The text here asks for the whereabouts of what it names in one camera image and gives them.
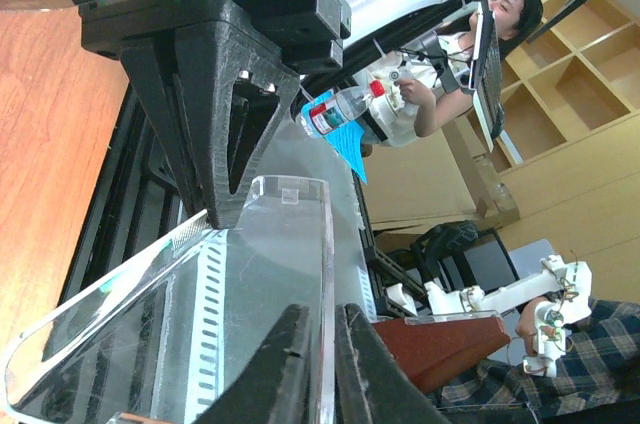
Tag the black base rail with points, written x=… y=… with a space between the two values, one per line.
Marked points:
x=135 y=201

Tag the wooden shelf unit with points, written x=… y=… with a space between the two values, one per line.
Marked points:
x=576 y=78

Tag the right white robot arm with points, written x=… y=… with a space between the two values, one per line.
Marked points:
x=375 y=24

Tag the person in plaid shirt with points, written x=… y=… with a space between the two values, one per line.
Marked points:
x=597 y=381

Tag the clear plastic metronome cover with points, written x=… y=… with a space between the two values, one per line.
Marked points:
x=119 y=351

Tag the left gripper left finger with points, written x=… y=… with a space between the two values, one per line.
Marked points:
x=274 y=386

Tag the plastic water bottle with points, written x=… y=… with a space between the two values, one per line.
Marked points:
x=333 y=110

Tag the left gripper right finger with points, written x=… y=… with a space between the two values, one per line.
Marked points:
x=371 y=388

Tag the light blue slotted cable duct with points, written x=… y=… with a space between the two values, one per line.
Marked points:
x=240 y=294

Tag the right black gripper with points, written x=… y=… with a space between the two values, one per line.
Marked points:
x=231 y=86

